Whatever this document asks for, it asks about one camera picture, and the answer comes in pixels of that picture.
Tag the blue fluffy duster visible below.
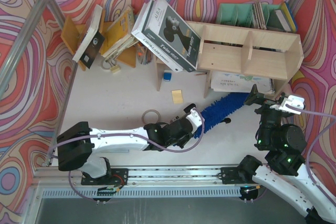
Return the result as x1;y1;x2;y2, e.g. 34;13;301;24
201;92;248;133

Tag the white black utility knife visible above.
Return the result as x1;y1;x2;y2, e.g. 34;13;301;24
223;118;231;124

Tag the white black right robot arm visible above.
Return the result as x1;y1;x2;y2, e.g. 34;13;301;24
237;84;335;223

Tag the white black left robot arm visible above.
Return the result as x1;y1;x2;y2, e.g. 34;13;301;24
57;114;203;179

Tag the light wooden bookshelf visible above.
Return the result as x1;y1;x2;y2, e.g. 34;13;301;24
154;20;305;99

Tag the grey black stapler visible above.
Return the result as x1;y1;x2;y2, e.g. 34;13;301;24
170;103;196;123

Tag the yellow sticky note pad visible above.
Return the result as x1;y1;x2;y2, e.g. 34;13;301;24
171;90;183;104

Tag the white spiral notebook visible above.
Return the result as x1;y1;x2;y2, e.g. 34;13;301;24
211;71;275;94

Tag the blue stamp block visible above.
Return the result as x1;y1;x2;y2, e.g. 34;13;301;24
163;70;172;82

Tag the green desk organizer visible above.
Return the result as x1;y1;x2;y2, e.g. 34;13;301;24
216;3;292;32

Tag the pencil holder with pens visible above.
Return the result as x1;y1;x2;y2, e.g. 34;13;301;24
135;43;152;65

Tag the blue yellow book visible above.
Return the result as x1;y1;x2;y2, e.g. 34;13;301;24
275;2;298;33

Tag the brass padlock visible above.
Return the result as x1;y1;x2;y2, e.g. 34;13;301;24
101;60;121;73

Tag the yellow worn book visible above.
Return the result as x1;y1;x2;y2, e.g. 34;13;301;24
101;6;138;61

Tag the white book black cover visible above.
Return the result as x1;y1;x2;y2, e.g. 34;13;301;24
72;5;105;69

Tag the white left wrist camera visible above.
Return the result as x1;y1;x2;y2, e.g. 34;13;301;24
186;108;205;133

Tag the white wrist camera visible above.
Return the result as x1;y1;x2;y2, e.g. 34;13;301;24
186;108;205;133
270;94;305;114

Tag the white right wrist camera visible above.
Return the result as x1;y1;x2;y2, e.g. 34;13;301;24
270;94;305;114

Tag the aluminium mounting rail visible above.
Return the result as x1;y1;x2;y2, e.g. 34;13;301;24
33;166;320;187

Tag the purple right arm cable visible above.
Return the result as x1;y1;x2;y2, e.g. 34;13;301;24
286;104;336;204

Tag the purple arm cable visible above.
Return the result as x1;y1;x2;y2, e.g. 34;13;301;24
47;108;206;201
286;104;336;204

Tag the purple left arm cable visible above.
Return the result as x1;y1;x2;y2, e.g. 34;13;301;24
47;108;206;201

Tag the aluminium frame post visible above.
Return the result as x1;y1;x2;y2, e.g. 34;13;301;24
1;0;49;99

